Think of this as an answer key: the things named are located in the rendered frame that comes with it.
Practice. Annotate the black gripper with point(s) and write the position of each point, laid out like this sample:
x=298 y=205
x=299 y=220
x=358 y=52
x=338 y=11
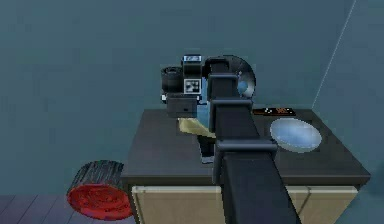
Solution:
x=180 y=106

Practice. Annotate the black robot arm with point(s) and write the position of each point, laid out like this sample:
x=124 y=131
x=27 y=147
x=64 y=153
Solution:
x=246 y=186

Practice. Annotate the pale yellow flat object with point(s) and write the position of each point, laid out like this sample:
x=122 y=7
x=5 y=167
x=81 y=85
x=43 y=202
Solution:
x=193 y=128

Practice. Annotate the black cabinet with beige drawers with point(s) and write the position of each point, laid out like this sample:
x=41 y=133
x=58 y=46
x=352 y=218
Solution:
x=160 y=150

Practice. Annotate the black remote control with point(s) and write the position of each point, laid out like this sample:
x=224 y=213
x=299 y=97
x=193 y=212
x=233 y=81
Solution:
x=273 y=111

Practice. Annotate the pale blue bowl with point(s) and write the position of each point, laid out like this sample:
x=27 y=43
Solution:
x=295 y=135

